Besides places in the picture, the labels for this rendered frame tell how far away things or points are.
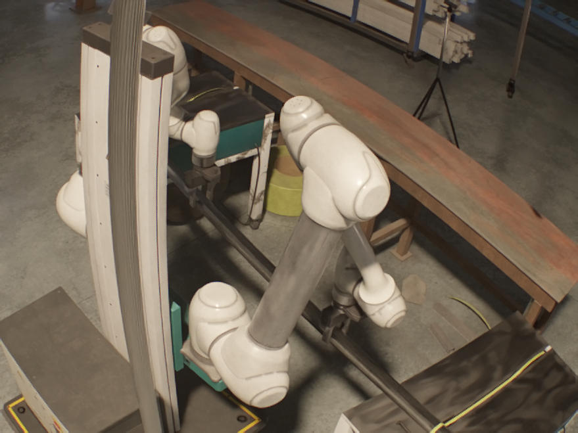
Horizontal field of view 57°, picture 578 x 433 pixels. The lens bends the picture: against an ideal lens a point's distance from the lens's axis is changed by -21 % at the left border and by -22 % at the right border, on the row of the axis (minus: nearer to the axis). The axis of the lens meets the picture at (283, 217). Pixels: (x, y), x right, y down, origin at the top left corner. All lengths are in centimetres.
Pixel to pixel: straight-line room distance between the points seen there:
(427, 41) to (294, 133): 454
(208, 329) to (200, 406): 72
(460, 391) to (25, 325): 147
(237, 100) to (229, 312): 175
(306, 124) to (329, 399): 169
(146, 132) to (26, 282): 211
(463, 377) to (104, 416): 120
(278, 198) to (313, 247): 226
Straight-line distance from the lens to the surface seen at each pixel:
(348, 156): 132
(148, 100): 132
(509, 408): 213
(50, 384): 184
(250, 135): 319
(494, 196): 290
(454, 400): 206
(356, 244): 167
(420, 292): 344
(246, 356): 160
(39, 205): 385
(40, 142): 448
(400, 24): 603
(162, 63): 129
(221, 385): 190
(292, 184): 366
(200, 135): 235
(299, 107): 142
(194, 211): 355
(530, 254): 266
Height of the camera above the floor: 232
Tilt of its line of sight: 39 degrees down
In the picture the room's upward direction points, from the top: 8 degrees clockwise
